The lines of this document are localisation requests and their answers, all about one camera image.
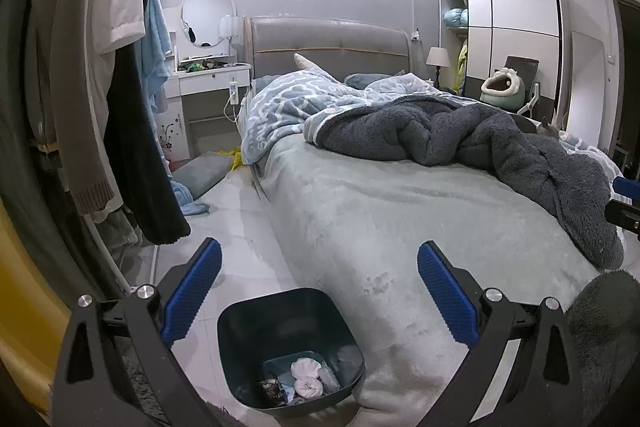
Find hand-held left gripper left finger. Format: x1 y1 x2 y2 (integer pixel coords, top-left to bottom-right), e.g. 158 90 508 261
52 237 223 427

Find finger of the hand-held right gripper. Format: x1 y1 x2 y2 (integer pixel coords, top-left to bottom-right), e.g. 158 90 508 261
612 176 640 198
604 201 640 238

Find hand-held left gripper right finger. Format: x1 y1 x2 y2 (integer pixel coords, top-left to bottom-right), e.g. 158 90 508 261
416 241 586 427

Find dark blue plastic bin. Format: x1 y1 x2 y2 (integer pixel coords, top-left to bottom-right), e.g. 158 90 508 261
216 288 366 419

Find black plastic-wrapped box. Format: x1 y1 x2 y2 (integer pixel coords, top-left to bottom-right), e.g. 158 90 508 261
259 377 285 407

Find white fluffy sock ball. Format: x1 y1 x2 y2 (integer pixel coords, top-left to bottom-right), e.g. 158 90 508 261
291 357 324 381

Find clear bubble wrap bundle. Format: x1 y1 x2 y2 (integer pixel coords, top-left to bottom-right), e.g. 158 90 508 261
320 366 342 394

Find white sock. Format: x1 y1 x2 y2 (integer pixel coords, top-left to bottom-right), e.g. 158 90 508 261
294 377 325 399

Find person's right forearm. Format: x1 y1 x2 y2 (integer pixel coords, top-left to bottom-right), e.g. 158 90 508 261
566 271 640 427

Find white clothes rack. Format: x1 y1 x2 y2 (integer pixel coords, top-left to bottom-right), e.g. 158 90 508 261
82 216 162 299

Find bed with grey headboard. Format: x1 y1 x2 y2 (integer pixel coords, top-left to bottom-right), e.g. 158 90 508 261
240 16 626 427

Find grey cat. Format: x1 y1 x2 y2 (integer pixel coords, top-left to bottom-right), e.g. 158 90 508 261
534 117 562 140

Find dark grey fleece blanket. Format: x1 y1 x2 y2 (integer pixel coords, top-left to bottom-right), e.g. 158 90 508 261
320 96 626 271

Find dark door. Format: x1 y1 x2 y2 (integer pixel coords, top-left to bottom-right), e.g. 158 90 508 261
610 0 640 168

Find grey floor mat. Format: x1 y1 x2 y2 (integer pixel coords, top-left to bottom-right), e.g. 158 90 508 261
172 154 234 200

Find yellow cloth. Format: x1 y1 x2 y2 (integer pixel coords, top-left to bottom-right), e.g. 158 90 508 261
217 147 244 170

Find black hanging garment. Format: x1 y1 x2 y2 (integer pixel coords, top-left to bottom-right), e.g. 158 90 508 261
102 0 192 246

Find green and cream cat bed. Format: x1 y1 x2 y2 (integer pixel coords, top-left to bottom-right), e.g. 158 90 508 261
481 68 526 110

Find black office chair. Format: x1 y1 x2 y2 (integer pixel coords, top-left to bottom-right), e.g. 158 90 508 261
502 55 542 118

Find large yellow object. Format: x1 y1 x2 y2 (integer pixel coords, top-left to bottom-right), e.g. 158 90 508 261
0 202 72 408

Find white wardrobe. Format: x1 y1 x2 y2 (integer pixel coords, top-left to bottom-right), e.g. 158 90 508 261
438 0 564 120

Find yellow-green hanging garment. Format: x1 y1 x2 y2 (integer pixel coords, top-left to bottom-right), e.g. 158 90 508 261
454 42 469 93

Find blue patterned quilt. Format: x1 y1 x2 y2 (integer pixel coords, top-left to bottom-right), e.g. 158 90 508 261
241 72 626 178

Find white dressing table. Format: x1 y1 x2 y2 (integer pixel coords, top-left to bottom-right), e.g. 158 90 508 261
159 4 254 164

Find bedside lamp with shade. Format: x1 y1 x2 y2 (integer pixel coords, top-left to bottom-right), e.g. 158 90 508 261
426 46 451 88

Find grey-blue pillow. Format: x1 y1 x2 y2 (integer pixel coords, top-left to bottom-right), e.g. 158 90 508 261
344 73 392 90

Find light blue plush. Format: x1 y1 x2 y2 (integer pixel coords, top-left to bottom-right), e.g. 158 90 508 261
443 7 470 28

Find clothes on hanging rack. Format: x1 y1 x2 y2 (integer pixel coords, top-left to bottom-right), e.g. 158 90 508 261
25 0 124 216

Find light blue robe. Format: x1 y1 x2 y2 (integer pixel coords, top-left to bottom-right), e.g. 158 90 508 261
137 0 211 216

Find white table lamp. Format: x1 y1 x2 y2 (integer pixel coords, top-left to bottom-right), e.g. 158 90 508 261
218 14 240 58

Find round wall mirror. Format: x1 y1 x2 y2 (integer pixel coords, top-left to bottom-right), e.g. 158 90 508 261
181 0 236 49

